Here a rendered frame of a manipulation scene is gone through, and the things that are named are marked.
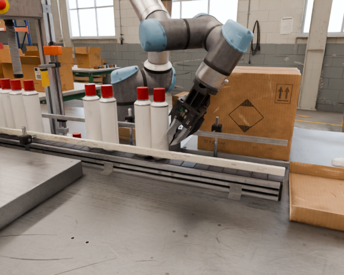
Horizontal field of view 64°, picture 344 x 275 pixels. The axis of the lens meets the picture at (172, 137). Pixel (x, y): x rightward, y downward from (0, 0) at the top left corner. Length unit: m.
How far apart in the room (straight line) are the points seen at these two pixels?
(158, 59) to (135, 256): 0.79
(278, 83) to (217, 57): 0.28
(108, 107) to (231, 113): 0.38
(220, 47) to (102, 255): 0.50
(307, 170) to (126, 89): 0.71
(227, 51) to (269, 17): 5.41
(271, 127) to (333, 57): 5.05
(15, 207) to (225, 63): 0.57
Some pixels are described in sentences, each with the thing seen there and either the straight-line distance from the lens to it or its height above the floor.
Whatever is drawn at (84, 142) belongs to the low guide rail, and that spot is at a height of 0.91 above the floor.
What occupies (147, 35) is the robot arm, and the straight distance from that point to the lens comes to 0.69.
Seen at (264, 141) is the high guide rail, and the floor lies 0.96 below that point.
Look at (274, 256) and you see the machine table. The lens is 0.59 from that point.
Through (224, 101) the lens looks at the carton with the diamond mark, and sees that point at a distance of 0.91.
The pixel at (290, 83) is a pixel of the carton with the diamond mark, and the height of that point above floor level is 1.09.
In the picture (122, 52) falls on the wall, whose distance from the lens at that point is 7.65.
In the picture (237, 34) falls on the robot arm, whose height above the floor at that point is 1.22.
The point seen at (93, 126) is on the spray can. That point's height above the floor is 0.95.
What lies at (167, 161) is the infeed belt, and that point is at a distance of 0.80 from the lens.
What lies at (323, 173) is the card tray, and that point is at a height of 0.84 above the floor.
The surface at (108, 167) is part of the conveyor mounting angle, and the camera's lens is 0.88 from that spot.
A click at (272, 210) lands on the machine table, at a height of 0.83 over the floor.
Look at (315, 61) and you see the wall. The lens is 5.89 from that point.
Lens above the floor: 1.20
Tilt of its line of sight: 19 degrees down
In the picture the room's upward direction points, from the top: straight up
